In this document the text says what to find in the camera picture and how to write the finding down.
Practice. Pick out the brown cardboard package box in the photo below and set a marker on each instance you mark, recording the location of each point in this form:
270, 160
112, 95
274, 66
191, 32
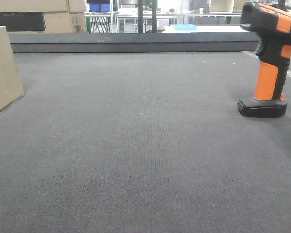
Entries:
11, 87

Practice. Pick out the orange black scanner gun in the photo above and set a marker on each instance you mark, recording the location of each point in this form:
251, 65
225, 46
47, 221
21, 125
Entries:
273, 27

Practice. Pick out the large cardboard box stack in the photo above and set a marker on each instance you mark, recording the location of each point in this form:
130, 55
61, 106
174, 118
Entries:
43, 16

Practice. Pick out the black raised conveyor edge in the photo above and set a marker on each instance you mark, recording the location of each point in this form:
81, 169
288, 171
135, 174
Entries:
134, 42

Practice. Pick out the blue sheet on board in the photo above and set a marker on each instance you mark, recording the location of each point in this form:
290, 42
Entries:
184, 27

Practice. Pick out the blue storage bins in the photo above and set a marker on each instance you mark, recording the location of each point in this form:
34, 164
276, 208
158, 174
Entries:
99, 7

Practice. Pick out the white flat board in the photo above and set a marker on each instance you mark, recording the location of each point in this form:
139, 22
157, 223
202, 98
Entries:
208, 29

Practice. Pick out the beige open bin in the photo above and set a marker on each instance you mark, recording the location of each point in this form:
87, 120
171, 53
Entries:
221, 6

